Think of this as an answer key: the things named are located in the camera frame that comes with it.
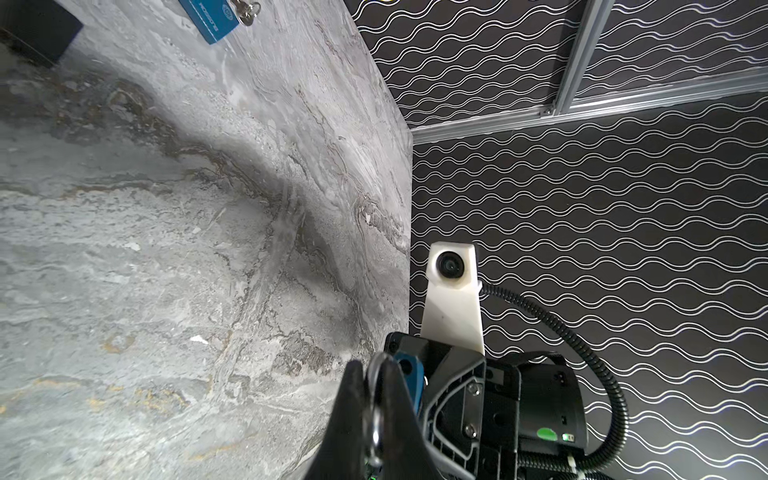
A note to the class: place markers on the blue padlock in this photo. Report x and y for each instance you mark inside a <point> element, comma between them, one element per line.
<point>413,373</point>
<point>215,19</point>

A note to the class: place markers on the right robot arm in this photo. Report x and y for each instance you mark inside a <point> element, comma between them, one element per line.
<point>591,464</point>

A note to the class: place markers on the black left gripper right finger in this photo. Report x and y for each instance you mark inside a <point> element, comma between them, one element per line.
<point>402,446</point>

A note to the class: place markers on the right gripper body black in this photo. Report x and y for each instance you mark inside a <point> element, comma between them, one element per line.
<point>478,415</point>

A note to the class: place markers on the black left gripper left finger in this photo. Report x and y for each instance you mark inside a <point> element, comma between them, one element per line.
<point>347,440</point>

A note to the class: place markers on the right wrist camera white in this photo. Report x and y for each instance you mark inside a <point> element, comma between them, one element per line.
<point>451,313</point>

